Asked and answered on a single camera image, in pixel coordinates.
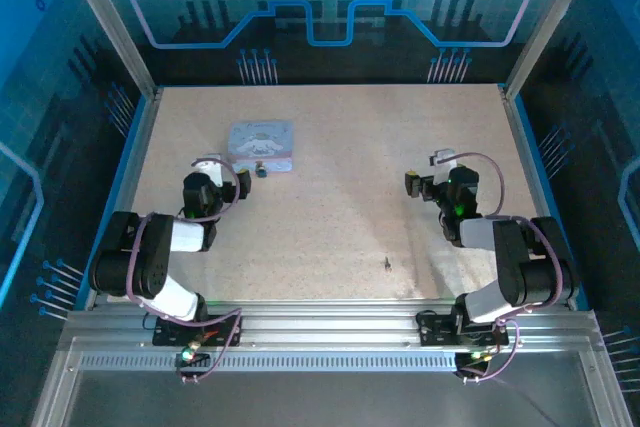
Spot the connector with green light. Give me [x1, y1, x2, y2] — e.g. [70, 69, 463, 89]
[174, 341, 211, 369]
[455, 349, 494, 372]

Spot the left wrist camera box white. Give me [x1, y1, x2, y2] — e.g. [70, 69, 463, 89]
[192, 153, 225, 188]

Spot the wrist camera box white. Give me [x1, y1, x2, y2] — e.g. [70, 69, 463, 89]
[192, 153, 225, 188]
[429, 148, 457, 186]

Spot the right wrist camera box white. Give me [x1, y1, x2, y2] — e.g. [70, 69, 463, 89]
[429, 148, 457, 186]

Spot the aluminium side rail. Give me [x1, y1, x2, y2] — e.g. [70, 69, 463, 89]
[498, 85, 584, 311]
[82, 88, 164, 311]

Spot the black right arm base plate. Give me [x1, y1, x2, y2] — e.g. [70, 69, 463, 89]
[416, 310, 511, 348]

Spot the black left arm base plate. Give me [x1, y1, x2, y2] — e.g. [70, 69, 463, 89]
[152, 314, 245, 348]

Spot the aluminium front rail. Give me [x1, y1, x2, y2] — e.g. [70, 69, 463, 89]
[59, 298, 606, 356]

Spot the slotted grey cable duct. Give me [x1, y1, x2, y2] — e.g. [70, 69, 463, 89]
[78, 352, 464, 373]

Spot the aluminium frame post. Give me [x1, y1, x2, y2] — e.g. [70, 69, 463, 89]
[503, 0, 599, 101]
[55, 0, 162, 101]

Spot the grey lower frame panel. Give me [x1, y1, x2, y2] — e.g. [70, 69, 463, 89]
[29, 336, 635, 427]

